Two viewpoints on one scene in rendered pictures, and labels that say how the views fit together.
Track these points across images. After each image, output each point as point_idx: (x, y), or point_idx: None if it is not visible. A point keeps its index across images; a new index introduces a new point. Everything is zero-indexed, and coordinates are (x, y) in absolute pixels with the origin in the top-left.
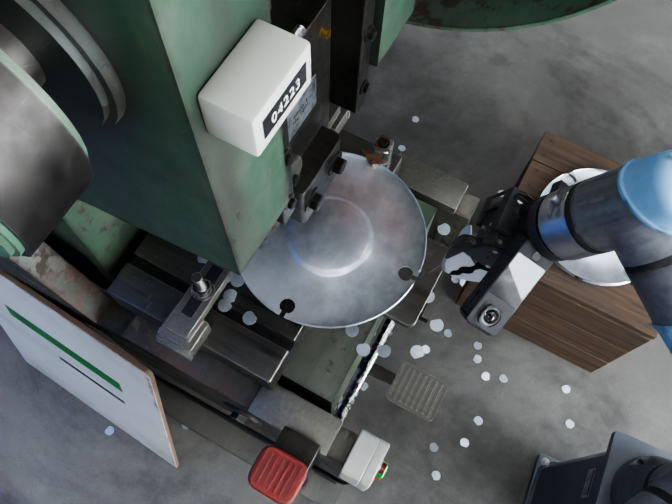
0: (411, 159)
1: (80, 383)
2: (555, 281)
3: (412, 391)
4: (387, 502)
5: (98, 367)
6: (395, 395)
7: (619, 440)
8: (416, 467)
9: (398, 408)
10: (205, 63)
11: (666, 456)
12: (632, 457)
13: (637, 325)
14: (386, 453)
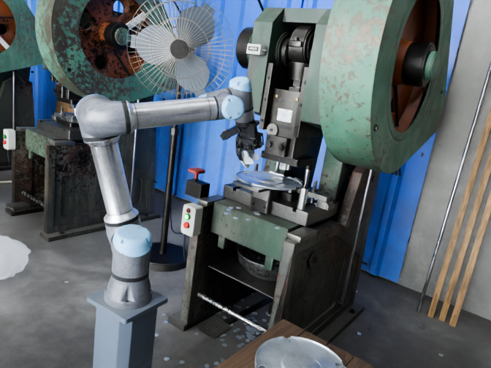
0: (313, 231)
1: None
2: (261, 338)
3: (215, 324)
4: (162, 339)
5: None
6: (215, 319)
7: (163, 296)
8: (174, 353)
9: (208, 354)
10: (256, 41)
11: (145, 307)
12: (152, 298)
13: (224, 363)
14: (186, 345)
